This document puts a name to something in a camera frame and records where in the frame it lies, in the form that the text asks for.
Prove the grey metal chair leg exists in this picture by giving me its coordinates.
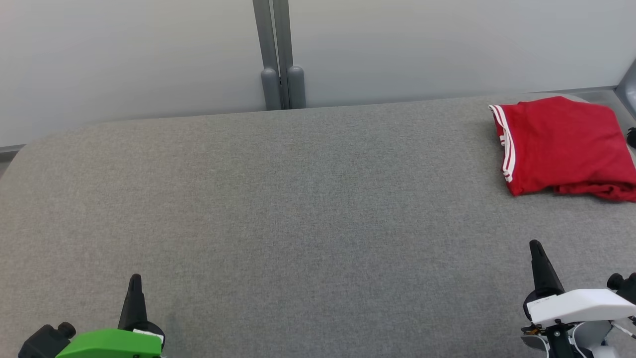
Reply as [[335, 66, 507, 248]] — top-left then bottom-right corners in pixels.
[[615, 74, 636, 120]]

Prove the grey fabric sofa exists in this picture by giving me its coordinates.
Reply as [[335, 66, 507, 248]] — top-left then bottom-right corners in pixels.
[[0, 92, 636, 358]]

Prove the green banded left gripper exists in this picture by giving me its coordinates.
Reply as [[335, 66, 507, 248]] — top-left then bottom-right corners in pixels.
[[55, 274, 166, 358]]

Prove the red white basketball jersey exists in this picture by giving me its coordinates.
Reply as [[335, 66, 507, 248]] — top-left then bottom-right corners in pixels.
[[488, 96, 636, 199]]

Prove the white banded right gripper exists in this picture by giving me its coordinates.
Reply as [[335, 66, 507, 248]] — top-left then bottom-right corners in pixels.
[[520, 240, 636, 358]]

